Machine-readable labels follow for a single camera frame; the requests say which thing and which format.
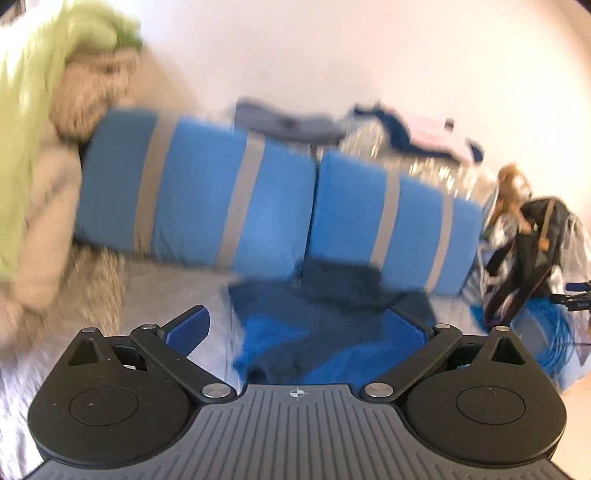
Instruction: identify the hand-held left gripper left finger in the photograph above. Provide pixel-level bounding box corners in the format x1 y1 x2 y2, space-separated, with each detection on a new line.
67 305 237 403

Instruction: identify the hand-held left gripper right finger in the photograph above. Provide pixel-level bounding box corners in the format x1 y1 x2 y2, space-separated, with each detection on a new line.
360 307 531 403

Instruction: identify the blue fleece jacket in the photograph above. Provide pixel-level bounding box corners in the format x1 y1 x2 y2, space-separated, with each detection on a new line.
228 258 437 385

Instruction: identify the white quilted bed cover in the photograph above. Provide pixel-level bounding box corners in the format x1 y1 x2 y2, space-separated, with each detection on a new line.
0 240 573 480

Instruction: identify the clear plastic bag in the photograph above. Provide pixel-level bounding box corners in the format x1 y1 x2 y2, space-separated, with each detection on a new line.
551 210 591 289

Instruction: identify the black bag with red piping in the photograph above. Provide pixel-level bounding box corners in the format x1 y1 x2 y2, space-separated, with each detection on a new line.
482 196 574 325

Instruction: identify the cream crochet lace throw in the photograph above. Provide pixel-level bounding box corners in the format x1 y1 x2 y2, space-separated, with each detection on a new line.
69 244 127 326

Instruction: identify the blue pillow with beige stripes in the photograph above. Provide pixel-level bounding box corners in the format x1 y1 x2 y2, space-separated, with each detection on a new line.
74 108 319 283
304 150 485 297

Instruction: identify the brown stuffed toy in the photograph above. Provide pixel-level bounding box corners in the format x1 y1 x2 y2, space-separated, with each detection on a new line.
488 164 537 234

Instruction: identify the beige plush blanket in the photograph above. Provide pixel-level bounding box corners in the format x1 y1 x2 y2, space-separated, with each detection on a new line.
0 46 141 347

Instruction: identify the dark blue cloth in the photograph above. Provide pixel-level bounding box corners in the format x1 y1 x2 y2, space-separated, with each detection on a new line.
350 104 485 163

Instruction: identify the pale pink cloth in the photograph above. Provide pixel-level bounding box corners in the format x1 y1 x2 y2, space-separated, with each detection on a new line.
402 115 477 160

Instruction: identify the grey folded cloth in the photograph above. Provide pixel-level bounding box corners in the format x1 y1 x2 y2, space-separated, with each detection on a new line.
233 97 346 145

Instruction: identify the light green cloth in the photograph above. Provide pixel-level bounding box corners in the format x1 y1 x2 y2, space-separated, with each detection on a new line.
0 0 145 283

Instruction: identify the blue cable coil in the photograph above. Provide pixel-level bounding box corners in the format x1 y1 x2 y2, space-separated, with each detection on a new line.
471 295 583 386

